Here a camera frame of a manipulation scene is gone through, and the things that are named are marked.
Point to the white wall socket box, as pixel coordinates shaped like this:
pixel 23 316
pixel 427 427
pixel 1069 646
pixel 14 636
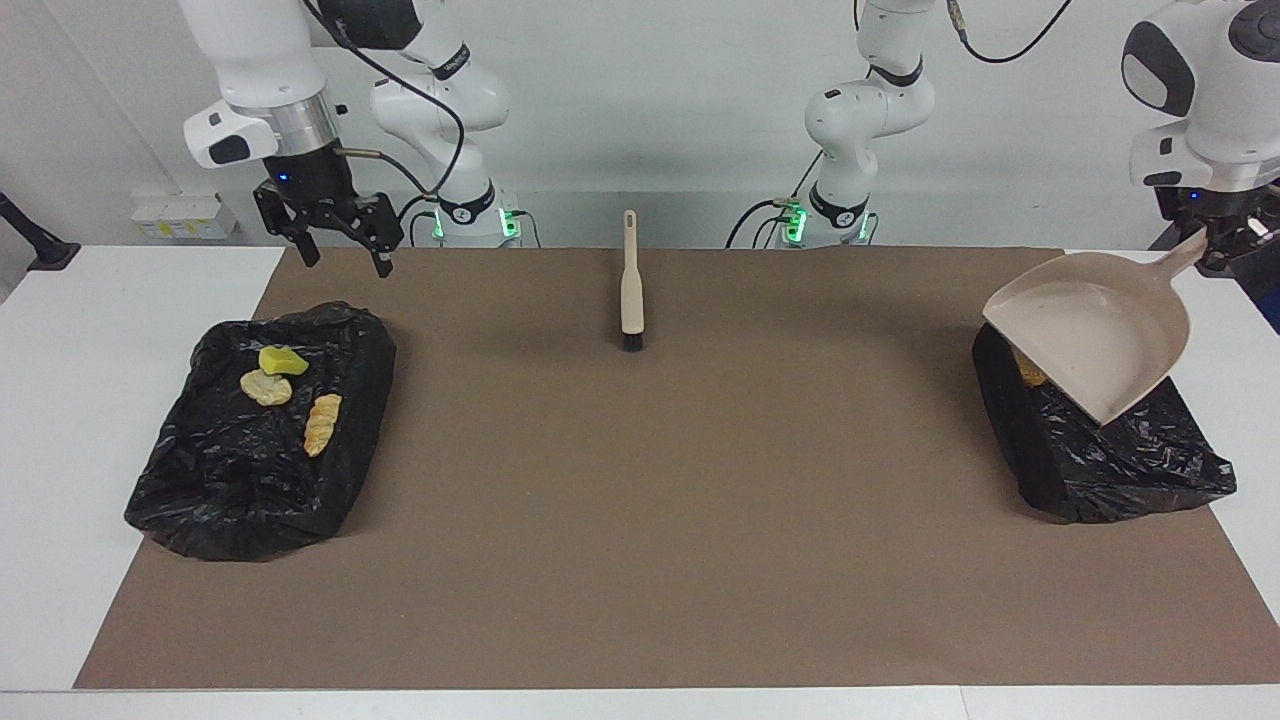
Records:
pixel 185 218

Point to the beige hand brush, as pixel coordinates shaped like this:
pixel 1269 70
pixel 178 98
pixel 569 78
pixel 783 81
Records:
pixel 631 290

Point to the yellow green sponge piece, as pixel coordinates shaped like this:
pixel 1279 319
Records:
pixel 283 360

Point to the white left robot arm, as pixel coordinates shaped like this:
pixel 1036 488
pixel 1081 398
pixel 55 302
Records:
pixel 860 110

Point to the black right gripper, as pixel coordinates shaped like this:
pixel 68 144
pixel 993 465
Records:
pixel 310 175

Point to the beige trash chunk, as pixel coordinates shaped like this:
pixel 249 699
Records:
pixel 266 387
pixel 322 424

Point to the black clamp stand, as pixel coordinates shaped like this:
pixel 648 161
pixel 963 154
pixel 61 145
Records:
pixel 45 250

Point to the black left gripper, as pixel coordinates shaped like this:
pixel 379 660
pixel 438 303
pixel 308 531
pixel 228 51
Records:
pixel 1215 205

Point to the brown bread roll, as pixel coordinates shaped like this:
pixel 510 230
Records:
pixel 1030 375

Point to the brown table mat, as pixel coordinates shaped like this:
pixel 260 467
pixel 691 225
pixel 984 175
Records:
pixel 700 560

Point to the beige plastic dustpan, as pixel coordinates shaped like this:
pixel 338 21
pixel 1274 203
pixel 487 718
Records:
pixel 1100 340

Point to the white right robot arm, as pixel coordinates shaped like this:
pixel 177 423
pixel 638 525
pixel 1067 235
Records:
pixel 250 60

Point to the black bag lined bin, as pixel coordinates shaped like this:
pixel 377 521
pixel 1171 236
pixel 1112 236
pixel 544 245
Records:
pixel 230 480
pixel 1100 470

